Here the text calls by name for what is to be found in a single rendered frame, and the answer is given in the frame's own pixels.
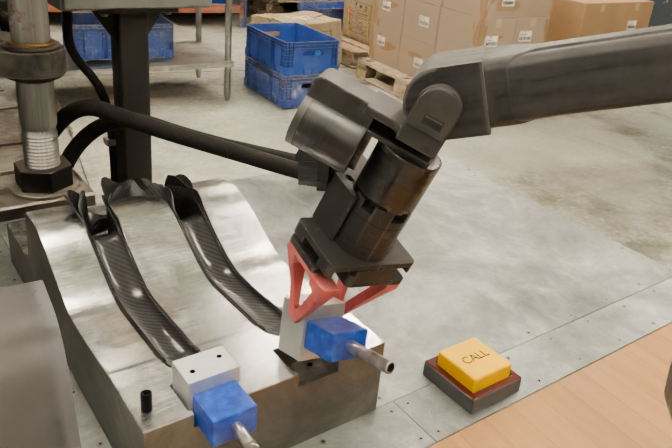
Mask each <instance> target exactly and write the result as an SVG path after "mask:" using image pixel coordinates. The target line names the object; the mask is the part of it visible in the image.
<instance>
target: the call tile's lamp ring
mask: <svg viewBox="0 0 672 448"><path fill-rule="evenodd" d="M438 356H439V355H438ZM438 356H436V357H433V358H431V359H428V360H426V362H427V363H428V364H429V365H431V366H432V367H433V368H434V369H436V370H437V371H438V372H439V373H440V374H442V375H443V376H444V377H445V378H447V379H448V380H449V381H450V382H451V383H453V384H454V385H455V386H456V387H458V388H459V389H460V390H461V391H462V392H464V393H465V394H466V395H467V396H469V397H470V398H471V399H472V400H473V401H474V400H476V399H478V398H480V397H482V396H484V395H486V394H488V393H490V392H492V391H494V390H496V389H499V388H501V387H503V386H505V385H507V384H509V383H511V382H513V381H515V380H517V379H519V378H521V376H519V375H518V374H517V373H515V372H514V371H512V370H511V369H510V374H511V375H512V376H510V377H508V378H506V379H504V380H502V381H500V382H498V383H496V384H494V385H492V386H489V387H487V388H485V389H483V390H481V391H479V392H477V393H475V394H473V393H472V392H470V391H469V390H468V389H467V388H466V387H464V386H463V385H462V384H461V383H459V382H458V381H457V380H456V379H454V378H453V377H452V376H451V375H449V374H448V373H447V372H446V371H444V370H443V369H442V368H441V367H439V366H438V365H437V364H436V363H434V362H436V361H438Z"/></svg>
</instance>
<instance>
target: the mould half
mask: <svg viewBox="0 0 672 448"><path fill-rule="evenodd" d="M192 185H193V188H194V189H196V190H197V191H198V192H199V194H200V197H201V199H202V202H203V205H204V208H205V210H206V212H207V215H208V217H209V219H210V221H211V224H212V226H213V228H214V230H215V232H216V234H217V236H218V238H219V240H220V242H221V244H222V246H223V248H224V250H225V252H226V253H227V255H228V257H229V259H230V260H231V262H232V264H233V265H234V267H235V268H236V270H237V271H238V272H239V274H240V275H241V276H242V277H243V278H244V279H245V280H246V281H248V282H249V283H250V284H251V285H252V286H253V287H254V288H256V289H257V290H258V291H259V292H260V293H261V294H263V295H264V296H265V297H266V298H268V299H269V300H270V301H271V302H272V303H273V304H275V305H276V306H277V307H278V308H279V309H280V310H281V311H282V310H283V302H284V297H285V296H290V271H289V266H288V265H287V264H285V262H284V261H283V260H282V259H281V258H280V257H279V255H278V254H277V252H276V251H275V249H274V248H273V246H272V245H271V243H270V241H269V239H268V238H267V236H266V234H265V232H264V231H263V229H262V227H261V225H260V223H259V221H258V219H257V218H256V216H255V214H254V212H253V210H252V209H251V207H250V205H249V204H248V202H247V200H246V199H245V197H244V196H243V194H242V193H241V192H240V191H239V189H238V188H237V187H236V186H235V185H233V184H232V183H230V182H228V181H226V180H225V179H223V178H215V179H210V180H204V181H199V182H193V183H192ZM110 205H111V207H112V209H113V211H114V213H115V214H116V215H117V217H118V218H119V220H120V222H121V225H122V228H123V231H124V234H125V237H126V240H127V242H128V245H129V247H130V250H131V252H132V254H133V257H134V259H135V262H136V264H137V266H138V269H139V271H140V273H141V275H142V277H143V280H144V282H145V284H146V286H147V288H148V289H149V291H150V293H151V295H152V296H153V297H154V299H155V300H156V301H157V302H158V304H159V305H160V306H161V307H162V308H163V309H164V310H165V312H166V313H167V314H168V315H169V316H170V317H171V318H172V320H173V321H174V322H175V323H176V324H177V325H178V326H179V327H180V328H181V330H182V331H183V332H184V333H185V334H186V335H187V337H188V338H189V339H190V340H191V342H192V343H193V344H194V345H195V346H197V347H198V348H199V349H200V352H203V351H206V350H209V349H212V348H215V347H218V346H223V347H224V348H225V350H226V351H227V352H228V353H229V354H230V355H231V356H232V358H233V359H234V360H235V361H236V362H237V363H238V365H239V366H240V380H239V384H240V385H241V386H242V388H243V389H244V390H245V391H246V392H247V394H248V395H249V396H250V397H251V398H252V400H253V401H254V402H255V403H256V404H257V407H258V408H257V428H256V430H255V431H252V432H250V434H251V435H252V436H253V437H254V439H255V440H256V441H257V444H258V445H259V446H260V448H291V447H293V446H295V445H297V444H299V443H302V442H304V441H306V440H308V439H311V438H313V437H315V436H317V435H320V434H322V433H324V432H326V431H329V430H331V429H333V428H335V427H338V426H340V425H342V424H344V423H347V422H349V421H351V420H353V419H356V418H358V417H360V416H362V415H365V414H367V413H369V412H371V411H374V410H376V405H377V398H378V390H379V383H380V375H381V371H380V370H379V369H377V368H375V367H373V366H371V365H370V364H368V363H366V362H364V361H362V360H361V359H359V358H353V359H347V360H342V361H339V365H338V372H335V373H333V374H330V375H328V376H325V377H323V378H320V379H318V380H315V381H312V382H310V383H307V384H305V385H302V386H300V387H298V383H299V374H298V373H297V372H296V371H292V370H291V369H290V368H289V367H288V366H287V365H286V364H285V363H284V362H283V361H282V360H281V359H280V358H279V357H278V356H277V354H276V353H275V352H274V351H273V349H276V348H278V345H279V336H273V335H269V334H267V333H265V332H263V331H262V330H260V329H259V328H258V327H255V326H254V325H253V324H252V323H251V322H250V321H249V320H248V319H247V318H246V317H245V316H244V315H243V314H242V313H241V312H240V311H239V310H238V309H237V308H236V307H234V306H233V305H232V304H231V303H230V302H229V301H228V300H227V299H226V298H225V297H224V296H223V295H222V294H221V293H220V292H218V291H217V290H216V289H215V287H214V286H213V285H212V284H211V283H210V282H209V281H208V279H207V278H206V276H205V275H204V273H203V271H202V270H201V268H200V266H199V264H198V262H197V260H196V258H195V256H194V254H193V252H192V250H191V248H190V246H189V244H188V242H187V240H186V238H185V235H184V233H183V231H182V229H181V227H180V225H179V223H178V221H177V219H176V217H175V215H174V214H173V212H172V210H171V208H170V207H169V205H168V203H167V202H166V201H165V200H164V199H163V198H160V197H157V196H149V195H141V196H130V197H125V198H121V199H118V200H116V201H114V202H112V203H111V204H110ZM7 230H8V239H9V247H10V255H11V261H12V263H13V265H14V267H15V269H16V270H17V272H18V274H19V276H20V278H21V280H22V281H23V283H28V282H33V281H38V280H43V282H44V285H45V288H46V290H47V293H48V295H49V298H50V301H51V303H52V306H53V308H54V311H55V314H56V318H57V321H58V325H59V328H60V332H61V336H62V341H63V345H64V349H65V354H66V359H67V364H68V367H69V369H70V370H71V372H72V374H73V376H74V378H75V380H76V382H77V383H78V385H79V387H80V389H81V391H82V393H83V395H84V396H85V398H86V400H87V402H88V404H89V406H90V408H91V409H92V411H93V413H94V415H95V417H96V419H97V420H98V422H99V424H100V426H101V428H102V430H103V432H104V433H105V435H106V437H107V439H108V441H109V443H110V445H111V446H112V448H242V447H241V445H240V444H239V443H238V441H237V440H236V439H233V440H230V441H228V442H226V443H223V444H221V445H218V446H216V447H212V445H211V444H210V442H209V441H208V440H207V438H206V437H205V435H204V434H203V432H202V431H201V430H200V428H199V427H198V426H197V427H195V428H194V413H193V412H192V410H189V411H187V409H186V408H185V406H184V405H183V403H182V402H181V401H180V399H179V398H178V396H177V395H176V394H175V392H174V391H173V389H172V388H171V386H170V385H172V368H170V367H168V366H166V365H165V364H164V363H162V361H161V360H160V359H159V358H157V357H156V356H155V354H154V353H153V352H152V350H151V349H150V348H149V346H148V345H147V344H146V343H145V341H144V340H143V339H142V337H141V336H140V335H139V334H138V332H137V331H136V330H135V329H134V327H133V326H132V325H131V324H130V322H129V321H128V320H127V318H126V317H125V316H124V314H123V313H122V312H121V310H120V309H119V307H118V306H117V304H116V302H115V300H114V298H113V296H112V294H111V291H110V289H109V287H108V284H107V282H106V279H105V277H104V275H103V272H102V270H101V267H100V265H99V262H98V259H97V257H96V254H95V252H94V249H93V247H92V244H91V242H90V240H89V237H88V235H87V233H86V231H85V228H84V226H83V224H82V223H81V221H80V220H79V218H78V217H77V215H76V213H75V212H74V210H73V208H72V207H71V206H70V204H69V205H63V206H58V207H52V208H46V209H41V210H35V211H30V212H25V220H21V221H15V222H10V223H7ZM145 389H148V390H151V391H152V410H151V411H150V412H148V413H144V412H142V411H141V408H140V392H141V391H143V390H145Z"/></svg>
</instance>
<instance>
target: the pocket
mask: <svg viewBox="0 0 672 448"><path fill-rule="evenodd" d="M273 351H274V352H275V353H276V354H277V356H278V357H279V358H280V359H281V360H282V361H283V362H284V363H285V364H286V365H287V366H288V367H289V368H290V369H291V370H292V371H296V372H297V373H298V374H299V383H298V387H300V386H302V385H305V384H307V383H310V382H312V381H315V380H318V379H320V378H323V377H325V376H328V375H330V374H333V373H335V372H338V365H339V361H337V362H332V363H330V362H328V361H326V360H324V359H323V358H315V359H310V360H305V361H298V360H296V359H294V358H293V357H291V356H289V355H288V354H286V353H285V352H283V351H281V350H280V349H278V348H276V349H273Z"/></svg>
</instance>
